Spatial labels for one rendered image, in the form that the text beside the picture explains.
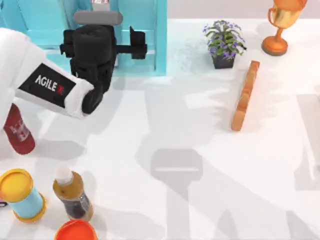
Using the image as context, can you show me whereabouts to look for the light blue rack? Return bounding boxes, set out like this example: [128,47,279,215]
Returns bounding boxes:
[0,0,168,77]

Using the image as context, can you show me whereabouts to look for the pale grey rounded box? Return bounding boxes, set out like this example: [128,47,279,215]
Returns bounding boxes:
[73,9,124,26]

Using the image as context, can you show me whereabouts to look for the purple flowered potted plant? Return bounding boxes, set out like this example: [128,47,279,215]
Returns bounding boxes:
[202,19,248,70]

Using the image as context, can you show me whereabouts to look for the long bread loaf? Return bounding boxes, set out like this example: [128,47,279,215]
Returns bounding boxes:
[230,60,261,132]

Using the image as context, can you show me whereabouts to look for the golden orange trophy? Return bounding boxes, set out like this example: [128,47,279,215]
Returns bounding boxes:
[260,0,309,56]

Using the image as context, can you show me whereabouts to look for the brown bottle with white cap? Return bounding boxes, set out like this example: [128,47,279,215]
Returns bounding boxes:
[52,166,95,222]

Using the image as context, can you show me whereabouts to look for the blue canister with yellow lid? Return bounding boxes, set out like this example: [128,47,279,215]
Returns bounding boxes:
[0,168,48,224]

